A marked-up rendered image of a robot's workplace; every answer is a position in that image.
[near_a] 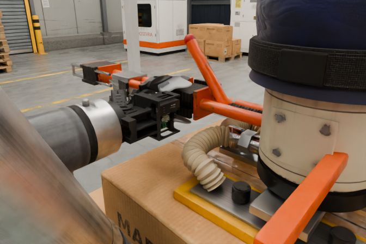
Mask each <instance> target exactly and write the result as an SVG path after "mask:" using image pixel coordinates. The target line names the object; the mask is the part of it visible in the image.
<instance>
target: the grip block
mask: <svg viewBox="0 0 366 244"><path fill-rule="evenodd" d="M188 81H189V82H191V83H192V85H191V86H190V87H188V88H178V89H174V90H172V91H170V92H172V93H176V94H180V96H179V97H176V98H175V99H178V100H180V109H179V110H176V114H177V115H180V116H182V117H185V118H189V119H191V118H192V114H193V120H198V119H201V118H203V117H205V116H207V115H210V114H212V112H208V111H205V110H202V109H200V107H199V104H200V101H201V100H202V99H208V100H212V98H213V94H212V92H211V90H210V89H209V87H208V85H207V83H206V82H205V80H199V79H194V82H193V77H190V80H188Z"/></svg>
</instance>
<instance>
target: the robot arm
mask: <svg viewBox="0 0 366 244"><path fill-rule="evenodd" d="M188 80H190V77H188V76H184V75H158V76H152V77H150V78H148V79H147V80H146V81H144V82H143V83H142V84H139V85H138V86H139V88H138V89H133V91H132V93H131V94H129V95H128V101H127V99H126V95H125V94H124V90H111V96H109V101H108V102H106V101H105V100H103V99H93V100H90V101H89V100H88V99H83V100H82V102H81V103H77V104H75V105H71V106H66V107H62V108H58V109H54V110H51V111H47V112H43V113H39V114H35V115H31V116H28V117H25V116H24V115H23V113H22V112H21V111H20V110H19V109H18V107H17V106H16V105H15V104H14V103H13V101H12V100H11V99H10V97H9V96H8V95H7V94H6V93H5V91H4V90H3V89H2V88H1V86H0V244H132V243H131V242H130V241H129V240H128V238H127V237H126V236H125V235H124V233H123V232H122V231H121V230H120V229H119V227H118V226H117V225H116V224H115V223H114V222H113V221H112V220H111V219H109V218H108V217H107V216H106V215H105V214H104V212H103V211H102V210H101V209H100V208H99V206H98V205H97V204H96V202H94V200H93V199H92V198H91V196H90V195H89V194H88V193H87V191H86V190H85V189H84V188H83V187H82V185H81V184H80V183H79V182H78V181H77V179H76V178H75V177H74V171H75V170H77V169H80V168H82V167H84V166H86V165H88V164H91V163H93V162H96V161H98V160H100V159H102V158H104V157H107V156H109V155H111V154H114V153H116V152H118V150H119V149H120V147H121V144H122V143H124V142H126V143H129V144H132V143H134V142H137V141H140V140H141V139H144V138H146V137H151V138H153V139H155V140H157V141H161V140H163V139H165V138H167V137H170V136H172V135H174V134H176V133H178V132H180V130H178V129H176V128H174V123H175V122H179V123H184V124H190V123H191V121H190V120H188V119H187V118H185V117H182V116H180V115H177V114H176V110H179V109H180V100H178V99H175V98H176V97H179V96H180V94H176V93H172V92H171V91H172V90H174V89H178V88H188V87H190V86H191V85H192V83H191V82H189V81H188ZM165 127H167V129H165V130H162V131H161V129H164V128H165ZM166 131H170V132H172V133H170V134H168V135H166V136H162V135H161V133H164V132H166Z"/></svg>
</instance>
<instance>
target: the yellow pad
mask: <svg viewBox="0 0 366 244"><path fill-rule="evenodd" d="M223 176H225V180H224V181H223V182H222V183H221V184H220V185H219V186H218V187H216V188H215V189H213V190H211V191H209V192H208V191H207V189H204V188H203V185H201V184H200V180H197V176H195V177H193V178H192V179H190V180H189V181H187V182H186V183H184V184H183V185H181V186H179V187H178V188H176V189H175V190H174V199H175V200H177V201H179V202H180V203H182V204H184V205H185V206H187V207H188V208H190V209H191V210H193V211H195V212H196V213H198V214H200V215H201V216H203V217H205V218H206V219H208V220H209V221H211V222H212V223H214V224H216V225H217V226H219V227H221V228H222V229H224V230H225V231H227V232H229V233H231V234H232V235H234V236H235V237H237V238H238V239H240V240H242V241H243V242H245V243H246V244H253V241H254V237H255V236H256V234H257V233H258V232H259V231H260V230H261V229H262V227H263V226H264V225H265V224H266V223H267V221H265V220H263V219H261V218H259V217H257V216H255V215H254V214H252V213H250V212H249V206H250V204H251V203H252V202H253V201H254V200H255V199H256V198H257V197H258V196H259V195H260V194H261V193H262V191H260V190H258V189H256V188H254V187H252V186H250V185H249V184H248V183H246V182H244V181H238V180H236V179H234V178H232V177H230V176H227V175H225V174H223ZM294 244H366V239H364V238H362V237H360V236H358V235H356V234H354V233H353V232H352V231H350V230H349V229H347V228H345V227H341V226H336V225H334V224H332V223H330V222H328V221H325V220H323V219H321V221H320V223H319V224H318V226H317V228H316V229H315V230H314V232H313V234H312V235H311V237H310V239H309V240H308V242H304V241H302V240H300V239H299V238H297V240H296V241H295V243H294Z"/></svg>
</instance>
